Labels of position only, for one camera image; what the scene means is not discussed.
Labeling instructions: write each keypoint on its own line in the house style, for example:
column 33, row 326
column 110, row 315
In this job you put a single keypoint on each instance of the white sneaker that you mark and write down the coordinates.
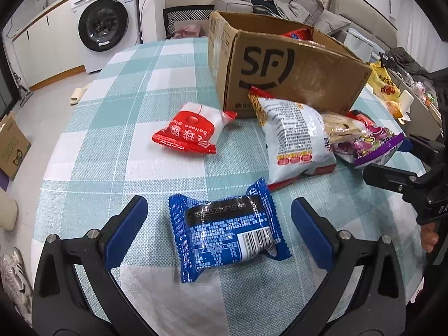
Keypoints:
column 16, row 284

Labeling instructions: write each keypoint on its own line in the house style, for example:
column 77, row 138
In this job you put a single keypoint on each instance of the small cardboard box on floor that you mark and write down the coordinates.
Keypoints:
column 14, row 146

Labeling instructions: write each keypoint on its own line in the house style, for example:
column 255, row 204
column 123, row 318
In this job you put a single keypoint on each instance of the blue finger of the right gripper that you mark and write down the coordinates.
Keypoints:
column 406, row 145
column 387, row 178

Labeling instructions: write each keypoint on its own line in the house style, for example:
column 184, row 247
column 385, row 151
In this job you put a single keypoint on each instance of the white noodle snack bag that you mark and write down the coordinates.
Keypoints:
column 296, row 140

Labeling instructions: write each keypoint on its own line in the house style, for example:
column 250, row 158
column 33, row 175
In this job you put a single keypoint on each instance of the red white balloon candy packet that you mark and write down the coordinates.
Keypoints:
column 196, row 128

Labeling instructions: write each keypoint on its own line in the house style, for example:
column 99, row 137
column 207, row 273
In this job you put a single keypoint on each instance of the black patterned basket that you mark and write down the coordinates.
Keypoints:
column 177, row 17

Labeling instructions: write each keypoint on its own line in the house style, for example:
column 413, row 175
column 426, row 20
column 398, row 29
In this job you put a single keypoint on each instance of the white kitchen cabinets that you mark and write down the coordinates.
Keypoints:
column 43, row 45

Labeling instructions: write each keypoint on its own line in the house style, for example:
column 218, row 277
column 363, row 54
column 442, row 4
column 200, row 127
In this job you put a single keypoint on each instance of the person's right hand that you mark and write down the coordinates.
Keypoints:
column 429, row 236

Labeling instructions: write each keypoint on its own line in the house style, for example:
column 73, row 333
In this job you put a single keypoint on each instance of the beige slipper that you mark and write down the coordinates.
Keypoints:
column 77, row 95

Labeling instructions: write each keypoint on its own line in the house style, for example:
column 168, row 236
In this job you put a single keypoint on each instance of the grey sofa cushion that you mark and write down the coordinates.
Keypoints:
column 330, row 23

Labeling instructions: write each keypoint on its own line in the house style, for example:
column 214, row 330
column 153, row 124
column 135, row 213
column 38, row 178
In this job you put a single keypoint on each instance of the blue biscuit packet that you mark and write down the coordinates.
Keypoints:
column 213, row 234

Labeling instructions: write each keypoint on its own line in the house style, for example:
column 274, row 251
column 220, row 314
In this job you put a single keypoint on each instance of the pile of clothes on sofa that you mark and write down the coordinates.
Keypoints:
column 301, row 11

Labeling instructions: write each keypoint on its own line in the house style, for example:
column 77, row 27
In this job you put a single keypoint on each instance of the pink cloth on floor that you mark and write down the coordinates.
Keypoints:
column 188, row 31

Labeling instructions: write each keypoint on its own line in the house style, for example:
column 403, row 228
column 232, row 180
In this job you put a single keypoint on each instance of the yellow plastic bag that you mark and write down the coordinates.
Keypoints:
column 382, row 84

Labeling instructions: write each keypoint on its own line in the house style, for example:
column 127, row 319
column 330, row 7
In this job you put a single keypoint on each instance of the white front-load washing machine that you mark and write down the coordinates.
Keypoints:
column 105, row 27

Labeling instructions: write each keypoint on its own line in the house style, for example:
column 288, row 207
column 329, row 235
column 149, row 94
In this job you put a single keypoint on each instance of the grey sofa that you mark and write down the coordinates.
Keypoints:
column 365, row 18

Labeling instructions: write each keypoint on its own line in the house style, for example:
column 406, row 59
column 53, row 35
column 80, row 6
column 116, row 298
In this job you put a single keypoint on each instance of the white cylindrical trash bin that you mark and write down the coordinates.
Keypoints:
column 361, row 46

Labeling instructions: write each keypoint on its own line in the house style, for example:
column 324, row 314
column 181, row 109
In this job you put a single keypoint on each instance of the SF Express cardboard box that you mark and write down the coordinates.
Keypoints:
column 249, row 50

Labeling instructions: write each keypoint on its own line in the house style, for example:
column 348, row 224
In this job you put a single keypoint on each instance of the beige cookie bread packet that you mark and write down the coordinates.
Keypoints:
column 341, row 129

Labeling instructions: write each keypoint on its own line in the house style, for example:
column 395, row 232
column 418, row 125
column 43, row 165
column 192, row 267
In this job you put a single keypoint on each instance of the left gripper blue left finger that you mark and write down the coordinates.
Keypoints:
column 121, row 230

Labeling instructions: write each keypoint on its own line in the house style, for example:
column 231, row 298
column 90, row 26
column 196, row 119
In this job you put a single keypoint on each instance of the purple silver snack bag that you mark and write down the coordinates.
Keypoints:
column 376, row 145

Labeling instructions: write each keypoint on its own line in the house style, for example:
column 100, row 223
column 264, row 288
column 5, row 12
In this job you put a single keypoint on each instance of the teal plaid tablecloth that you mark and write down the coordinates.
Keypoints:
column 106, row 156

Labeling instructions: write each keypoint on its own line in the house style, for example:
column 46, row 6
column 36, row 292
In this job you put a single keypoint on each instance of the red crisp snack bag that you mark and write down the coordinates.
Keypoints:
column 300, row 34

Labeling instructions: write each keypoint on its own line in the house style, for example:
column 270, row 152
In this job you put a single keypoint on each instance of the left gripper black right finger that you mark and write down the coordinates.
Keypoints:
column 317, row 233

